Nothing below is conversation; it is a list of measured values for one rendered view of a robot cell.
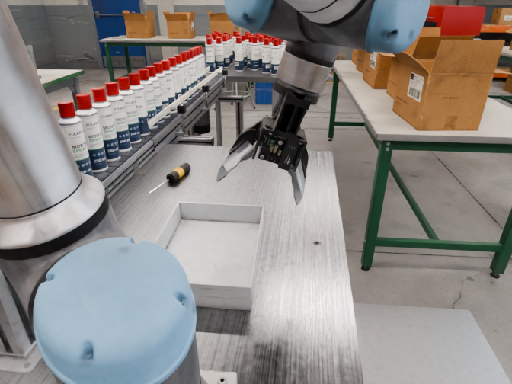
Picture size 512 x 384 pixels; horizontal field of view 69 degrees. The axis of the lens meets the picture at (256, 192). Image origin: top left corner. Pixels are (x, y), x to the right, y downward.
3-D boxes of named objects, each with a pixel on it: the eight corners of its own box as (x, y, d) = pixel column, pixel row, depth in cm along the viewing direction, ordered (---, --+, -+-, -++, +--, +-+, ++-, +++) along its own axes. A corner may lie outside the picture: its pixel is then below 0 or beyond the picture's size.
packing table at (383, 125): (323, 138, 390) (330, 59, 354) (401, 140, 384) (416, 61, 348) (354, 276, 196) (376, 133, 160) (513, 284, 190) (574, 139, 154)
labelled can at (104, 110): (107, 155, 110) (94, 85, 101) (123, 156, 110) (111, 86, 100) (98, 162, 106) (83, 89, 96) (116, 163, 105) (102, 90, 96)
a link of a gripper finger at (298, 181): (297, 218, 63) (283, 171, 59) (295, 201, 68) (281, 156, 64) (315, 213, 63) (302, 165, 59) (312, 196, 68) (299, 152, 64)
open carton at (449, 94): (370, 109, 195) (381, 32, 178) (466, 109, 196) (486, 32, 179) (395, 132, 161) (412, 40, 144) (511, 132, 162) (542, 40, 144)
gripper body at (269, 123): (248, 162, 57) (274, 86, 51) (251, 143, 64) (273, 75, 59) (295, 177, 58) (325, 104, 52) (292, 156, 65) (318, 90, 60)
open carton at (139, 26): (121, 38, 547) (116, 11, 530) (135, 36, 589) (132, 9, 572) (148, 39, 542) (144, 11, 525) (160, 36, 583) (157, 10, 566)
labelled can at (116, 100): (119, 147, 117) (107, 80, 108) (134, 148, 116) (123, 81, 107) (111, 153, 112) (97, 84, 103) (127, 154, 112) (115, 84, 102)
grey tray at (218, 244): (180, 219, 88) (177, 201, 86) (264, 224, 86) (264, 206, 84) (136, 302, 64) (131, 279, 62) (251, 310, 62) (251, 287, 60)
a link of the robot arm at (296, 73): (283, 47, 57) (331, 65, 58) (273, 76, 59) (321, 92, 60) (285, 53, 51) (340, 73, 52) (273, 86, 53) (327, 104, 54)
